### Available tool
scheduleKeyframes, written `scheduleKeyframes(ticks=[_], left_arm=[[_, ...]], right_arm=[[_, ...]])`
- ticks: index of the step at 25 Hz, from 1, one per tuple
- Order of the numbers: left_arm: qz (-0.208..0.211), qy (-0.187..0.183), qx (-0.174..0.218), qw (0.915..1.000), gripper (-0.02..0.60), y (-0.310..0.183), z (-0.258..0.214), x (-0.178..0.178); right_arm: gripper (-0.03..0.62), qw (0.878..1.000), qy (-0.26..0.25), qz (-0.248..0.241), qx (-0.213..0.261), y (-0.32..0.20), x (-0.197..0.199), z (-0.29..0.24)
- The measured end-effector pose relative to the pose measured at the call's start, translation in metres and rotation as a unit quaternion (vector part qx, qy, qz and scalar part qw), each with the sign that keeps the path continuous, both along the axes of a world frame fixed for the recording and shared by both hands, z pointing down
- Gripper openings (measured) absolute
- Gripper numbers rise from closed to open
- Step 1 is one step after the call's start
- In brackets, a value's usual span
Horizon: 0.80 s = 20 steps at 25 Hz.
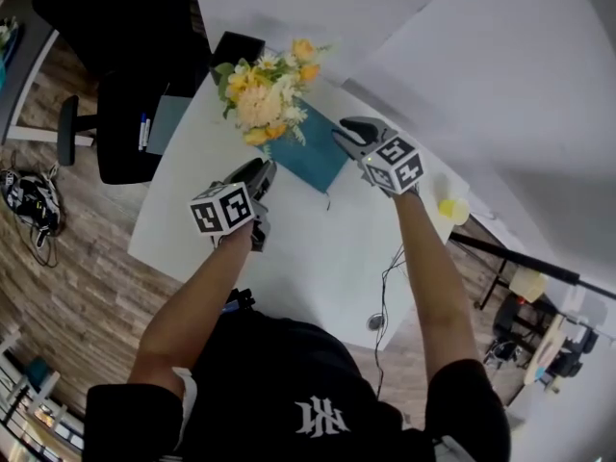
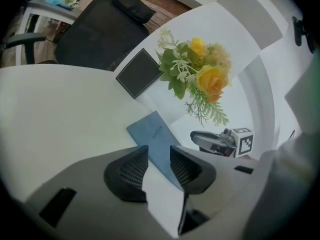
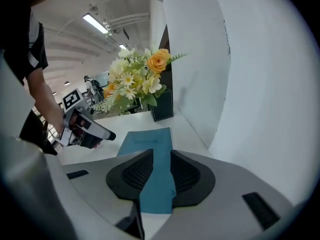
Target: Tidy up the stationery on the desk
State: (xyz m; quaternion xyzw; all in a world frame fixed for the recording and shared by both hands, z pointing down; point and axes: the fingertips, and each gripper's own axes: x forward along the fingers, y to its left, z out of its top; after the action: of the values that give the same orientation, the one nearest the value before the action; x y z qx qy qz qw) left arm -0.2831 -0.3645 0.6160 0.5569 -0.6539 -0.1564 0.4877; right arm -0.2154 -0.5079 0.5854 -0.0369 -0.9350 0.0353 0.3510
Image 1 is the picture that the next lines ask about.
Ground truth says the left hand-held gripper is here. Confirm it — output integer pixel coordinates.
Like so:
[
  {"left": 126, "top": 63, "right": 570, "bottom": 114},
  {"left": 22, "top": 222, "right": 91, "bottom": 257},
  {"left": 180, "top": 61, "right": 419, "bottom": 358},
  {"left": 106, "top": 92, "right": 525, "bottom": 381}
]
[{"left": 189, "top": 158, "right": 278, "bottom": 253}]

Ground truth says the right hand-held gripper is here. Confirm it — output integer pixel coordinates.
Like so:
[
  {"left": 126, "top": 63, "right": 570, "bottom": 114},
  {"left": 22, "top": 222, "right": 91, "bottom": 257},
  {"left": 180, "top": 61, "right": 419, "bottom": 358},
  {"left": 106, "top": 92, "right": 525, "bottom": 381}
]
[{"left": 331, "top": 116, "right": 425, "bottom": 197}]

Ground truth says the teal stationery notebook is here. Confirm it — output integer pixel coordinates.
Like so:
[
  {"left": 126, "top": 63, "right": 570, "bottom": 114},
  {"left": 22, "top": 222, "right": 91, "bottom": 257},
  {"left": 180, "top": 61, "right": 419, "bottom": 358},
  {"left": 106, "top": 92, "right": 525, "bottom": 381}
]
[{"left": 257, "top": 97, "right": 351, "bottom": 194}]

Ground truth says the person's right forearm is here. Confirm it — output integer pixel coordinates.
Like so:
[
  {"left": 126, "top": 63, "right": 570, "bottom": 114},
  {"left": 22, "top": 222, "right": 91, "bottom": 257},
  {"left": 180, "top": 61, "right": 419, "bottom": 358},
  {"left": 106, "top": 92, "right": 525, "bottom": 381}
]
[{"left": 391, "top": 189, "right": 483, "bottom": 385}]

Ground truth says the person's left forearm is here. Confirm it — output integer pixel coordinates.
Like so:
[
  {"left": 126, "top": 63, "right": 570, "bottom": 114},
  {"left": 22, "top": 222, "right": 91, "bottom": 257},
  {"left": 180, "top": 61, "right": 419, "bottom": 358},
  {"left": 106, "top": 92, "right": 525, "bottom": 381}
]
[{"left": 127, "top": 221, "right": 256, "bottom": 395}]

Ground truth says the grey desk with white leg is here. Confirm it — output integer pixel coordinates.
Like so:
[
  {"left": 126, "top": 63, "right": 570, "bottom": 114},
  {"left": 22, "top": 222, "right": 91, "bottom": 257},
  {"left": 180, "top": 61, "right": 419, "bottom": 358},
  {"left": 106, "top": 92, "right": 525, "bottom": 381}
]
[{"left": 0, "top": 15, "right": 95, "bottom": 147}]

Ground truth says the yellow and white flower bouquet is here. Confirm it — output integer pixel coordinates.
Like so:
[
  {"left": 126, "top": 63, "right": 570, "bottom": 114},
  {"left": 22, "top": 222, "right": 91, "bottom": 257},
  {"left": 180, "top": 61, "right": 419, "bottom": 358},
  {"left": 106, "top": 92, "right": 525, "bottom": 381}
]
[{"left": 214, "top": 38, "right": 334, "bottom": 147}]

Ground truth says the grey notebook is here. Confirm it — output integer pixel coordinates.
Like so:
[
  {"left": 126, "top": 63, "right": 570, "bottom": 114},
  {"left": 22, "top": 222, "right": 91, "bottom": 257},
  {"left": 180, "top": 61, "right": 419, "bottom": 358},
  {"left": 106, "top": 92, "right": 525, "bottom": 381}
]
[{"left": 145, "top": 94, "right": 193, "bottom": 157}]

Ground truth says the yellow cup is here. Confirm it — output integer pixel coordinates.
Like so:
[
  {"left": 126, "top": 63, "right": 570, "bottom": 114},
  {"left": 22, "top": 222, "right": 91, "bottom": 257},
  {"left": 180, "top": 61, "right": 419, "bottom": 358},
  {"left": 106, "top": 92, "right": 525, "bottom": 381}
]
[{"left": 437, "top": 197, "right": 471, "bottom": 226}]

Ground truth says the black square box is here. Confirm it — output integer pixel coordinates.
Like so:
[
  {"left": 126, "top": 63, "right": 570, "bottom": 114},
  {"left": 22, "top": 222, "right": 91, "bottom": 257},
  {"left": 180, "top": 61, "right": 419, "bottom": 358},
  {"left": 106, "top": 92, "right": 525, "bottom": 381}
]
[{"left": 209, "top": 30, "right": 267, "bottom": 74}]

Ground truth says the black office chair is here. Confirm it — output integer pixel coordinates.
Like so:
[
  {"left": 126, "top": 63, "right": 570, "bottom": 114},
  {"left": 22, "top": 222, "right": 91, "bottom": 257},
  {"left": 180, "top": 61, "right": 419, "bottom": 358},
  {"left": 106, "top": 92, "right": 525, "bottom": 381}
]
[{"left": 31, "top": 0, "right": 213, "bottom": 186}]

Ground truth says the black metal pole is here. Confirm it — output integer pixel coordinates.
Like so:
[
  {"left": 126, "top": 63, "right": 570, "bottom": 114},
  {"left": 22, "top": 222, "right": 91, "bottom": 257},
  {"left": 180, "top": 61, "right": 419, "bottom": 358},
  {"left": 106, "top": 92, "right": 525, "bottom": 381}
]
[{"left": 449, "top": 231, "right": 616, "bottom": 302}]

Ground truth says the person's black printed shirt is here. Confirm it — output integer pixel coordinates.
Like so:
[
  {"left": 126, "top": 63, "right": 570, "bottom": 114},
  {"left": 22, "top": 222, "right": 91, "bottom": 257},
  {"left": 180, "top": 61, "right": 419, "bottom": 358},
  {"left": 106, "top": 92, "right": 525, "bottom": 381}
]
[{"left": 83, "top": 309, "right": 512, "bottom": 462}]

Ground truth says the pale yellow box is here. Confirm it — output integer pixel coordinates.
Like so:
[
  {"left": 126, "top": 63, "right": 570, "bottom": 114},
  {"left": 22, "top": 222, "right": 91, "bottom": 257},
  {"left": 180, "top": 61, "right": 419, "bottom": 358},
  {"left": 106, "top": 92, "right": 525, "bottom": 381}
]
[{"left": 508, "top": 266, "right": 550, "bottom": 304}]

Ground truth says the black equipment with round board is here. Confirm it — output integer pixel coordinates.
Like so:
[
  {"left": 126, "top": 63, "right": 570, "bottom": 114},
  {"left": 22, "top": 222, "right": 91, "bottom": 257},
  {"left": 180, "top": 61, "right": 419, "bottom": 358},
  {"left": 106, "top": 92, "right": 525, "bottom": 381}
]
[{"left": 483, "top": 292, "right": 616, "bottom": 395}]

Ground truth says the white shelf rack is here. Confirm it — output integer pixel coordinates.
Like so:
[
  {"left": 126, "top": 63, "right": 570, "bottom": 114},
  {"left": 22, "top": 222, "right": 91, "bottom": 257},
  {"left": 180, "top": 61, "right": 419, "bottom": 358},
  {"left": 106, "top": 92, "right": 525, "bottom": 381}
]
[{"left": 0, "top": 329, "right": 87, "bottom": 462}]

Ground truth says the black device with blue strap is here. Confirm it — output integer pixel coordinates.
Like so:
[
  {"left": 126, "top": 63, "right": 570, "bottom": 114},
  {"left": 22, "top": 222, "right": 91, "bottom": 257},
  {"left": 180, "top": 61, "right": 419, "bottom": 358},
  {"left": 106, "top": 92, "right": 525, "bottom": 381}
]
[{"left": 219, "top": 286, "right": 258, "bottom": 314}]

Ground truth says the thin black cable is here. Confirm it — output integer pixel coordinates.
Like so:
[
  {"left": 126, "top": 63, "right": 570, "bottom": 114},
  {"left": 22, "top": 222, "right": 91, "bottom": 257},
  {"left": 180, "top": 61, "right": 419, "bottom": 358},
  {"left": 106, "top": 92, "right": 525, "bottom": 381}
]
[{"left": 372, "top": 242, "right": 408, "bottom": 401}]

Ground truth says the tangle of cables and devices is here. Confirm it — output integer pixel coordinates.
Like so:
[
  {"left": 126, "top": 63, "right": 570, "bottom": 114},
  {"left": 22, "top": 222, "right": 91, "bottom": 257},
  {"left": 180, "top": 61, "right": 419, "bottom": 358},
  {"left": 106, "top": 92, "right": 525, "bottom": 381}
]
[{"left": 0, "top": 161, "right": 67, "bottom": 269}]

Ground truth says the white strap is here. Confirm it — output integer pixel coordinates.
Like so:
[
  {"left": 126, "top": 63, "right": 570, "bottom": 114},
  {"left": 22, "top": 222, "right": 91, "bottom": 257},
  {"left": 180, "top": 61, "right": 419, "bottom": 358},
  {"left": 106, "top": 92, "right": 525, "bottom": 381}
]
[{"left": 171, "top": 365, "right": 199, "bottom": 453}]

